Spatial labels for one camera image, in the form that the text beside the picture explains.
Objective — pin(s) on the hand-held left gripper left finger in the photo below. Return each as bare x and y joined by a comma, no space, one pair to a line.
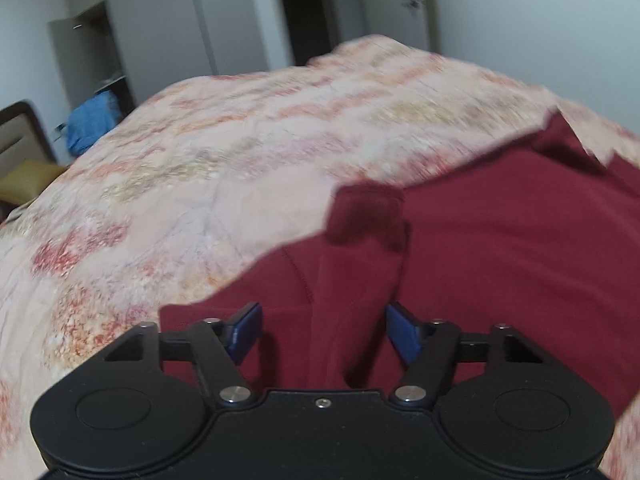
247,332

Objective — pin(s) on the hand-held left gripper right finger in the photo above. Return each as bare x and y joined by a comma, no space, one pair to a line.
403,336

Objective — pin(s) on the dark red long-sleeved sweater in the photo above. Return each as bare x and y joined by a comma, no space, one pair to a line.
500,260

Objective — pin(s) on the blue cloth bundle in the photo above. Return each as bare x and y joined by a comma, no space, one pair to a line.
92,122

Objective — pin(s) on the olive green pillow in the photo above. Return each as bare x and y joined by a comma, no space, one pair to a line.
27,180

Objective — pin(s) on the beige padded bed headboard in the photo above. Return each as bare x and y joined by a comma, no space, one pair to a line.
15,135

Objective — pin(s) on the white room door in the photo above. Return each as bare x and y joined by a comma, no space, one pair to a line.
400,25

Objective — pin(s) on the grey wardrobe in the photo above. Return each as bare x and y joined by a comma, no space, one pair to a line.
170,30

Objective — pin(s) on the open grey wardrobe door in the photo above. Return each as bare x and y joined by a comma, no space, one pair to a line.
67,60

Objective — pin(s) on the white wall socket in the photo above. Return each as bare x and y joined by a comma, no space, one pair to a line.
60,128

